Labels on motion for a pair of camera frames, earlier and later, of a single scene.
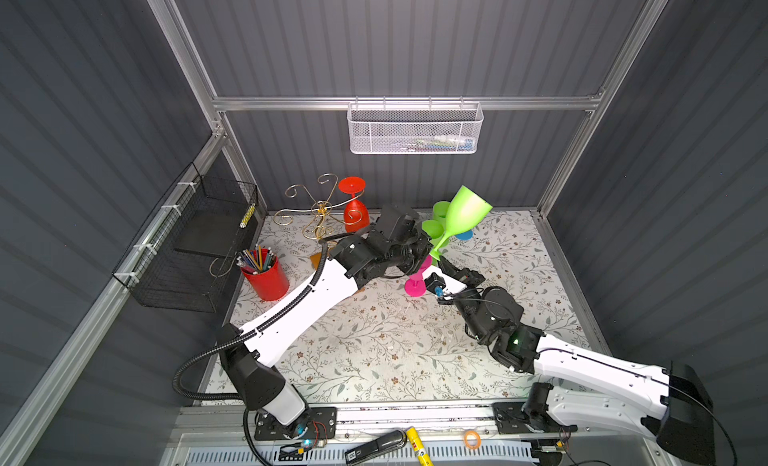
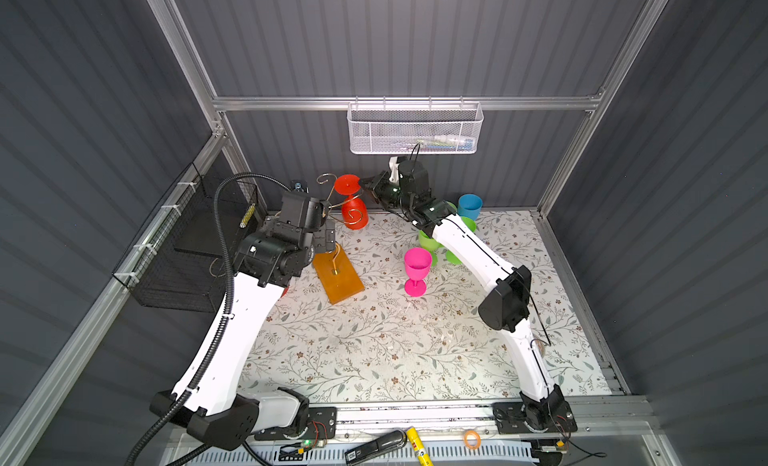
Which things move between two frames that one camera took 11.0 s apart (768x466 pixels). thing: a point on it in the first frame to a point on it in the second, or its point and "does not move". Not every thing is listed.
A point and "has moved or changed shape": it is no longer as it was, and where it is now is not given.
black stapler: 382,445 does not move
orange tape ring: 478,439 does not move
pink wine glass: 415,285 does not move
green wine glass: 466,211 to 451,255
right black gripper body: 470,280 to 397,201
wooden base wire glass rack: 299,200 has moved or changed shape
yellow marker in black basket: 248,216 does not move
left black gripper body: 409,258 to 324,240
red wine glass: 356,214 does not move
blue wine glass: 465,236 has moved or changed shape
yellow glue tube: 418,446 does not move
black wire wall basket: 185,254 does not move
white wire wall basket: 414,127 does not move
